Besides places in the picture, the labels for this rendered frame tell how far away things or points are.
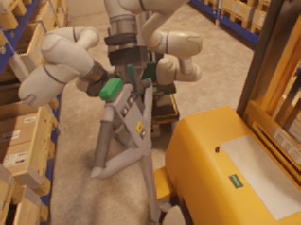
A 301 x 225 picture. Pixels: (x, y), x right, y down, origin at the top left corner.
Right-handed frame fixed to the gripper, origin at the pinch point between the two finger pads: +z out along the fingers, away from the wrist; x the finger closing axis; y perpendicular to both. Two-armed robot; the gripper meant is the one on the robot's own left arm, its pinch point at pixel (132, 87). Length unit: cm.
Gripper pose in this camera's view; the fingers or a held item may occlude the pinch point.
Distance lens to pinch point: 70.8
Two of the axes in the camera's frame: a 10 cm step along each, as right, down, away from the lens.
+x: -8.8, 0.4, 4.7
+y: 4.5, -2.1, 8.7
